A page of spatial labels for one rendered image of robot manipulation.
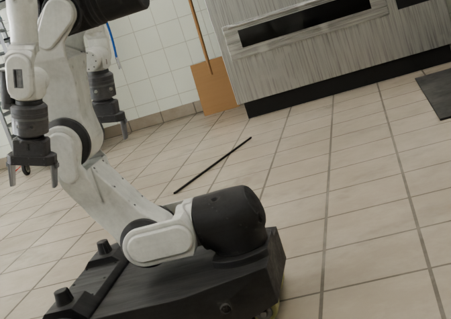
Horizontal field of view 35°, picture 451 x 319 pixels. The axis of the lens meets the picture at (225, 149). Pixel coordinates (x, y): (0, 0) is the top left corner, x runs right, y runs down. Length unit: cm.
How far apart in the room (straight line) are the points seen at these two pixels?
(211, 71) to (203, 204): 384
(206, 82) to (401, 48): 166
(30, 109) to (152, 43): 435
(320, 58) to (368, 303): 314
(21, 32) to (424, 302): 117
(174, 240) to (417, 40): 323
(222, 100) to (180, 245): 385
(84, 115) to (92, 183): 19
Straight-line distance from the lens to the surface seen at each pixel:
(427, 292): 192
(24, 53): 176
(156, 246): 196
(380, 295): 196
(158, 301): 191
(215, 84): 574
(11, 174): 187
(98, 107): 224
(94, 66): 217
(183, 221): 193
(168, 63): 608
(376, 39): 488
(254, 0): 489
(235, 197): 193
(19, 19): 177
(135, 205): 200
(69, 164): 196
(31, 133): 180
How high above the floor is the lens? 85
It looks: 12 degrees down
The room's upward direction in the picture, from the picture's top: 18 degrees counter-clockwise
